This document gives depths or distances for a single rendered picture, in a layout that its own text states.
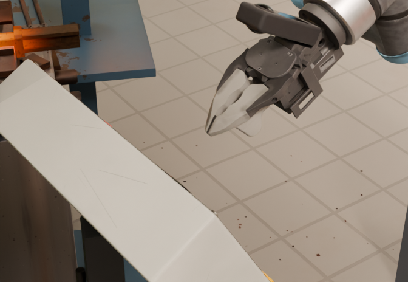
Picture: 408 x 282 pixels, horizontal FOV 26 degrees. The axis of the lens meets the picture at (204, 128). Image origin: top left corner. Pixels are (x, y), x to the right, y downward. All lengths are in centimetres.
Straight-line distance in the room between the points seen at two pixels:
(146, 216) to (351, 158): 215
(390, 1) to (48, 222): 66
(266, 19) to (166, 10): 274
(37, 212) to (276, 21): 58
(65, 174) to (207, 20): 286
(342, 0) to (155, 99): 208
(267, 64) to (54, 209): 50
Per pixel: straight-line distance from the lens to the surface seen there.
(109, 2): 211
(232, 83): 112
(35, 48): 146
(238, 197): 270
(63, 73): 159
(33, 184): 142
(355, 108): 315
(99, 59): 187
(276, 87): 109
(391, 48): 128
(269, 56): 112
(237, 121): 109
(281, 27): 107
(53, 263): 153
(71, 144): 87
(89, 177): 84
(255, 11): 105
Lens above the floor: 168
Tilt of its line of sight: 34 degrees down
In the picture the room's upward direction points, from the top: straight up
